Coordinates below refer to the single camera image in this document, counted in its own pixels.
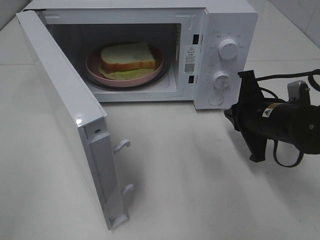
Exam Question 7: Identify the white microwave door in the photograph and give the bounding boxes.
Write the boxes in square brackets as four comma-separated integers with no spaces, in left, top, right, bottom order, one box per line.
[16,10,130,230]

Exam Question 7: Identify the white timer knob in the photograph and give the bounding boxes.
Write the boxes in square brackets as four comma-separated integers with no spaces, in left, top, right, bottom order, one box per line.
[212,70,231,89]

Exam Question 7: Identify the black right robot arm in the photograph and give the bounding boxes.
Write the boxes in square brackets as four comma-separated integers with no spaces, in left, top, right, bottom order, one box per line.
[224,69,320,168]

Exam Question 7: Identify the round door release button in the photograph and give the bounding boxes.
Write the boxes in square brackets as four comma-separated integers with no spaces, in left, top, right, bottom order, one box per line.
[208,94,224,106]

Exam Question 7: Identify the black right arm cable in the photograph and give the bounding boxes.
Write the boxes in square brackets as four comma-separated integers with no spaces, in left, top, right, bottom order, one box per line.
[254,68,320,168]

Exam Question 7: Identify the pink round plate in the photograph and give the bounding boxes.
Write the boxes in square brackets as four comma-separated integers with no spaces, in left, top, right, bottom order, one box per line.
[85,42,165,88]

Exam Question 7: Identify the toast sandwich with filling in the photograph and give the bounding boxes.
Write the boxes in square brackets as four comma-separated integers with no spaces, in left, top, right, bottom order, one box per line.
[99,42,157,80]

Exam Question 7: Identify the glass microwave turntable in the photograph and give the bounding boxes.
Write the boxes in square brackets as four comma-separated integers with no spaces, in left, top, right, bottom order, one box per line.
[85,55,170,91]

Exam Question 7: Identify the upper white power knob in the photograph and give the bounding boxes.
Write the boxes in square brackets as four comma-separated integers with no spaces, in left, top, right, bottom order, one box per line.
[218,36,239,60]

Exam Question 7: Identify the white microwave oven body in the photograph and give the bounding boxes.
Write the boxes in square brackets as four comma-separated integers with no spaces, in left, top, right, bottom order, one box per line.
[21,0,258,110]

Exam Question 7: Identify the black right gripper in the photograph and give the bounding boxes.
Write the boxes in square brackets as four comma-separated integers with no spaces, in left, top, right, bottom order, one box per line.
[223,70,267,163]

